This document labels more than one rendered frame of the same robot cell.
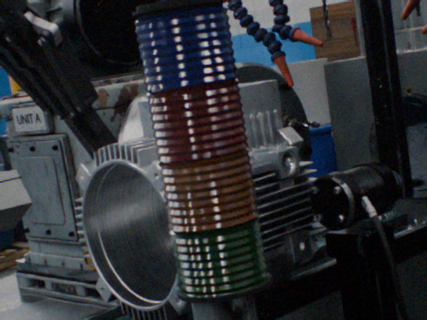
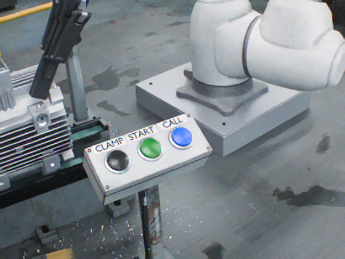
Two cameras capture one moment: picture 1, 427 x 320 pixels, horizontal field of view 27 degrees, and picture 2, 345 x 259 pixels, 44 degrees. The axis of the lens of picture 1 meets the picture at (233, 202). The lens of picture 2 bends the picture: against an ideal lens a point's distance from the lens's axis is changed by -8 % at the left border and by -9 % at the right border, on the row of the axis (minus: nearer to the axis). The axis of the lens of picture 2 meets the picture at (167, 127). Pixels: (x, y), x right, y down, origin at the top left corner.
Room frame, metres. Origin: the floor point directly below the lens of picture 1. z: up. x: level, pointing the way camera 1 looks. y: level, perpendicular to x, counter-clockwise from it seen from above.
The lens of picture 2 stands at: (1.55, 0.48, 1.43)
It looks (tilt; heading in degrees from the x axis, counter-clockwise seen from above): 32 degrees down; 193
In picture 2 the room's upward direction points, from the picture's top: 3 degrees counter-clockwise
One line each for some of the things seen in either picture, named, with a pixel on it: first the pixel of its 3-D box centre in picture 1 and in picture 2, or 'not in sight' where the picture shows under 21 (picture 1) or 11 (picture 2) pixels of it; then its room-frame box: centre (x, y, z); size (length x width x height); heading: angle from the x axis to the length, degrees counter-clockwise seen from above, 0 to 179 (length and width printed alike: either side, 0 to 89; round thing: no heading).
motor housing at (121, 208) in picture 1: (199, 213); (7, 127); (0.95, 0.04, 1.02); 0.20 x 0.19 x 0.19; 133
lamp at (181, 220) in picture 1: (208, 188); not in sight; (0.57, 0.01, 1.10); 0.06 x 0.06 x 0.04
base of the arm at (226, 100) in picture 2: not in sight; (217, 79); (0.48, 0.37, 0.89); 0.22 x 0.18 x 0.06; 56
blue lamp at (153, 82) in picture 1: (186, 49); not in sight; (0.57, 0.01, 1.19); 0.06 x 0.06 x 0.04
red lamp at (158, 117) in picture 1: (198, 120); not in sight; (0.57, 0.01, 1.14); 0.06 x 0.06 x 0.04
